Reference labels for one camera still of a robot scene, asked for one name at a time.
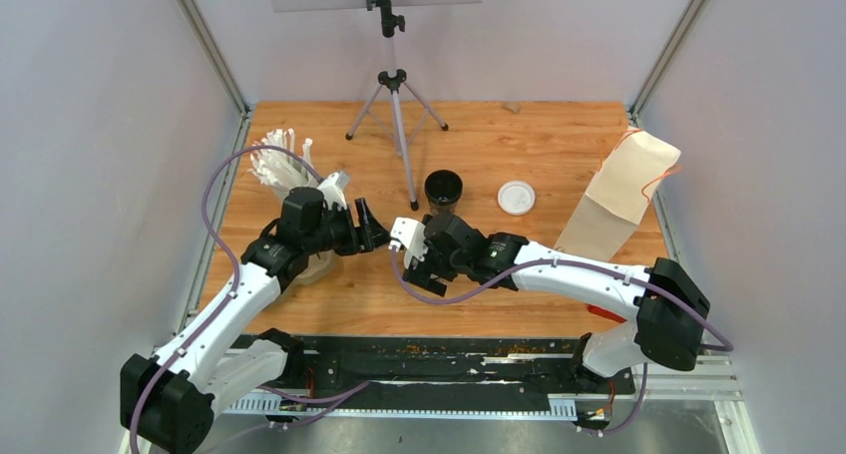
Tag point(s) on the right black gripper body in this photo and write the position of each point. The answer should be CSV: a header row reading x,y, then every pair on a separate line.
x,y
435,263

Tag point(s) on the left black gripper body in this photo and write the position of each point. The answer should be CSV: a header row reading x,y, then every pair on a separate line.
x,y
336,231

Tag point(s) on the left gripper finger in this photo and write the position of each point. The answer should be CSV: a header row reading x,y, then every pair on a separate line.
x,y
370,240
368,223

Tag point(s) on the black paper cup stack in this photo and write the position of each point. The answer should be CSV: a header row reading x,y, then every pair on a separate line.
x,y
443,189

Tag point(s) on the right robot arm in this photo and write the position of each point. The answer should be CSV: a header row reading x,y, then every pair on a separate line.
x,y
665,311

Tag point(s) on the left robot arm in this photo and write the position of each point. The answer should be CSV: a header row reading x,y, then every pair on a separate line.
x,y
173,397

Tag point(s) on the kraft paper takeout bag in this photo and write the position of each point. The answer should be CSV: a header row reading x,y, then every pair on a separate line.
x,y
618,195

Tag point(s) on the pulp cup carrier tray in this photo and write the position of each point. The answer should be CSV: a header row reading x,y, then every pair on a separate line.
x,y
319,266

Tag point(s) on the bundle of wrapped straws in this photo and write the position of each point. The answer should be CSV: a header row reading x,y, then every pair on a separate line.
x,y
279,171

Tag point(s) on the silver tripod stand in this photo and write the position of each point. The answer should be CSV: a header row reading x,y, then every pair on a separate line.
x,y
393,80

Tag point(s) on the red grid block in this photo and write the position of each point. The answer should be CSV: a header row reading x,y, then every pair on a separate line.
x,y
596,310

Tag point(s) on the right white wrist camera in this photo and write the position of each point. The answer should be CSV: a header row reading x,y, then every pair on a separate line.
x,y
408,235

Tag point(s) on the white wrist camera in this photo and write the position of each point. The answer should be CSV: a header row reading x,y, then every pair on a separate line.
x,y
332,188
408,235

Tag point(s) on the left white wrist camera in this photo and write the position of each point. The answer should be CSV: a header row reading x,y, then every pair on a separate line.
x,y
332,188

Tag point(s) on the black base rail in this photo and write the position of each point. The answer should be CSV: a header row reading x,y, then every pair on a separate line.
x,y
448,375

